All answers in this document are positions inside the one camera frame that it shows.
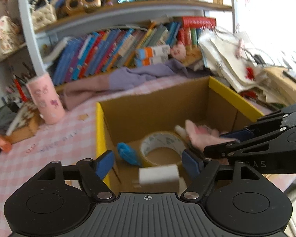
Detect pink sock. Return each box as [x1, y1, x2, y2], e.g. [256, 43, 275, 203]
[185, 120, 237, 152]

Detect beige sponge block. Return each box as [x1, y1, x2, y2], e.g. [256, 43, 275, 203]
[137, 164, 187, 194]

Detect yellow tape roll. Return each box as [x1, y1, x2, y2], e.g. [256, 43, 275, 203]
[138, 131, 187, 167]

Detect blue spray cleaner bottle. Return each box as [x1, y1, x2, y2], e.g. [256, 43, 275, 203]
[174, 125, 189, 142]

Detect blue crumpled object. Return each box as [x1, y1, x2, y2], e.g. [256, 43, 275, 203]
[116, 142, 141, 167]

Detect pile of papers and bags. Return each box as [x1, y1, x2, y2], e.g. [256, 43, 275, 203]
[197, 29, 296, 109]

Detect pink checkered tablecloth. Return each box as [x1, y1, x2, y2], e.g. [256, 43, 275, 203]
[0, 73, 296, 237]

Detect yellow cardboard box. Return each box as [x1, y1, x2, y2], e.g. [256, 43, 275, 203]
[96, 77, 262, 193]

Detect wooden chessboard box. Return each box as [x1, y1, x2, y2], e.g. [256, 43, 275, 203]
[5, 101, 43, 144]

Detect pink purple cloth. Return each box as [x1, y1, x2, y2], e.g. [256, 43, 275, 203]
[61, 59, 210, 111]

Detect coral pink bottle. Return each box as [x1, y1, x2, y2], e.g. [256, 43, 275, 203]
[0, 135, 12, 152]

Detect pink cylindrical tube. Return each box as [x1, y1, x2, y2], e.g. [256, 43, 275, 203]
[26, 72, 66, 125]

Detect grey folded cloth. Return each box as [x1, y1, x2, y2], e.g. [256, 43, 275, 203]
[0, 106, 16, 135]

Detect row of colourful books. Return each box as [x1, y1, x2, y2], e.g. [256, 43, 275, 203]
[43, 16, 217, 86]

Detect pink pig figurine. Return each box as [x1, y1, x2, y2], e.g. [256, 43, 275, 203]
[170, 41, 186, 62]

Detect orange white boxes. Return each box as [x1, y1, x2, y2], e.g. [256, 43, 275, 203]
[134, 44, 170, 67]

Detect white shelf unit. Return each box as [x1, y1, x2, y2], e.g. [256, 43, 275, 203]
[0, 0, 234, 85]

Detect floral plush doll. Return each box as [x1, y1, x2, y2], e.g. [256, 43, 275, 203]
[0, 16, 21, 60]

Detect white quilted handbag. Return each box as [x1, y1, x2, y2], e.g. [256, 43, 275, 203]
[30, 0, 57, 31]

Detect brown toy camera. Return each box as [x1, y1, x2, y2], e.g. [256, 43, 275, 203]
[65, 0, 101, 15]

